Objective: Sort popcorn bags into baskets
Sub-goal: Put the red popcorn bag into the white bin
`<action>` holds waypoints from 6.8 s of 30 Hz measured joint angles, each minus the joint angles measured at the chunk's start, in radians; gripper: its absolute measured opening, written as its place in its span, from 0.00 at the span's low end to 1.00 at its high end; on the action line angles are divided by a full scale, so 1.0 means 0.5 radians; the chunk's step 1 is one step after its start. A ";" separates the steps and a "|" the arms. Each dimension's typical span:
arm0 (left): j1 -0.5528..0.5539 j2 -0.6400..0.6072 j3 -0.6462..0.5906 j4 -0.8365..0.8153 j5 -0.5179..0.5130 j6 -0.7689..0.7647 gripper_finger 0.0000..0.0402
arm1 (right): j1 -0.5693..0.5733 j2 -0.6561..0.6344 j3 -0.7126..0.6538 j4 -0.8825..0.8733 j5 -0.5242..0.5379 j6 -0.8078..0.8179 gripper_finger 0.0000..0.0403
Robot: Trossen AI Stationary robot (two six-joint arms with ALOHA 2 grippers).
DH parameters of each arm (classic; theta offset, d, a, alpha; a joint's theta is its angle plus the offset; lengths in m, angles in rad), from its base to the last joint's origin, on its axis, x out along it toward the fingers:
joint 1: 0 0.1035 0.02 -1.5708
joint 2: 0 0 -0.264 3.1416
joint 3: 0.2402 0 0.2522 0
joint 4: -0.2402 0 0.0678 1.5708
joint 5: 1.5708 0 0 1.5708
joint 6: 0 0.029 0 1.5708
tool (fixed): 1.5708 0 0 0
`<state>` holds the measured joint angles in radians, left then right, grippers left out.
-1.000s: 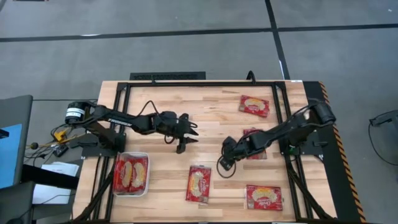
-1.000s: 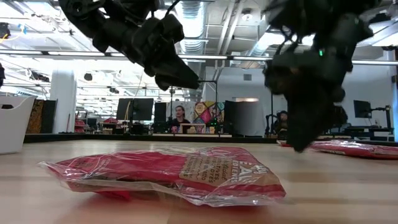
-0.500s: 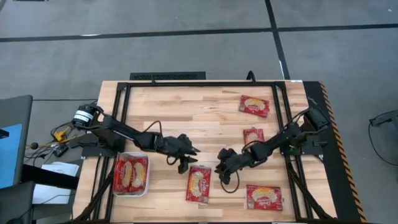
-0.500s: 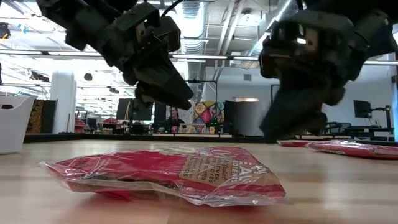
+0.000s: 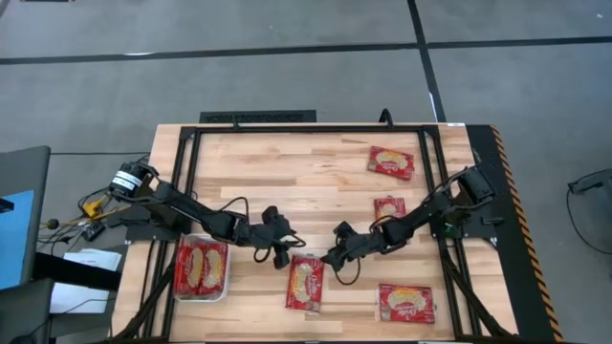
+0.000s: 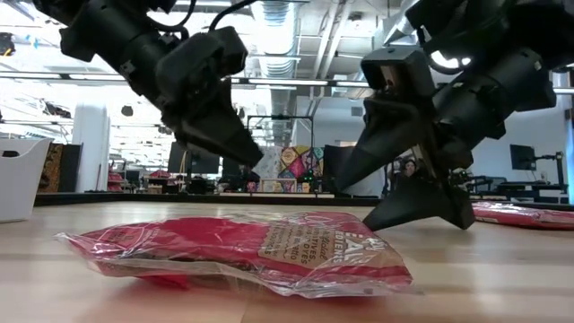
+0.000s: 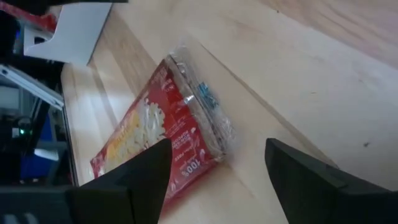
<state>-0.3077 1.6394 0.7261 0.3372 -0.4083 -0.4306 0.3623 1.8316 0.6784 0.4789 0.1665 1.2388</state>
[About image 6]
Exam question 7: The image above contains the black table edge rail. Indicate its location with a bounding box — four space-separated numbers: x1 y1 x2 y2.
34 191 574 210

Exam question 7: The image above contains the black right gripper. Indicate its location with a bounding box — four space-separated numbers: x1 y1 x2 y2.
334 47 558 232

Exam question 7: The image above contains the black computer monitor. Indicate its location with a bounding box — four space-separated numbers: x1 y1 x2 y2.
167 141 221 175

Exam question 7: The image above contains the white round pillar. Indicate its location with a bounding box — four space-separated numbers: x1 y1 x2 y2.
71 101 112 194

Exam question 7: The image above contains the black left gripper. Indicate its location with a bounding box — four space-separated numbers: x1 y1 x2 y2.
118 42 265 168

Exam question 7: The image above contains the white plastic basket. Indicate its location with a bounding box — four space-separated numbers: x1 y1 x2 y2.
0 137 54 224

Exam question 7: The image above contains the black monitor on arm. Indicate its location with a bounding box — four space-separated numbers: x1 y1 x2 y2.
509 144 538 172

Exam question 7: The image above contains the colourful wall mural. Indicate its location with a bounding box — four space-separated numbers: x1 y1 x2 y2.
264 145 325 194

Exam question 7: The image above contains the orange patterned panel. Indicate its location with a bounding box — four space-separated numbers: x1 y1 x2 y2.
38 142 84 194

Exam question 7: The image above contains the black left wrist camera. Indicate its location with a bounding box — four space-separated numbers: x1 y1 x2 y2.
154 25 248 105

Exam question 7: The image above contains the dark office desk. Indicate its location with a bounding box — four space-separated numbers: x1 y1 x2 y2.
474 179 570 203

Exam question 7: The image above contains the dark grey partition screen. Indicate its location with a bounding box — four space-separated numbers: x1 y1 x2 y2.
322 144 387 197

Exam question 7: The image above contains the black ceiling device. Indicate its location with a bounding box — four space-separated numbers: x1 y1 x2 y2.
0 31 17 58

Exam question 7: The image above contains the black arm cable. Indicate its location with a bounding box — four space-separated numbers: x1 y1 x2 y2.
208 0 259 33

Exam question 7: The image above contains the black metal frame stand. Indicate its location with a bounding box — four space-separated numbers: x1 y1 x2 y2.
245 114 315 194

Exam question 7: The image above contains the red popcorn bag clear wrap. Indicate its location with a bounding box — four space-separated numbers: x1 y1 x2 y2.
472 200 574 231
56 210 422 300

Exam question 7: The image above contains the silver ventilation duct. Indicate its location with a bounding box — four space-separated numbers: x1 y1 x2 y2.
248 0 310 144

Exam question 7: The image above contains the person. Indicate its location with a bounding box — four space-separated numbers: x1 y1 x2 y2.
401 157 419 179

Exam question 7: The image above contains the long ceiling light strip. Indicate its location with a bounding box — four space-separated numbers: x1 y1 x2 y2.
0 71 373 90

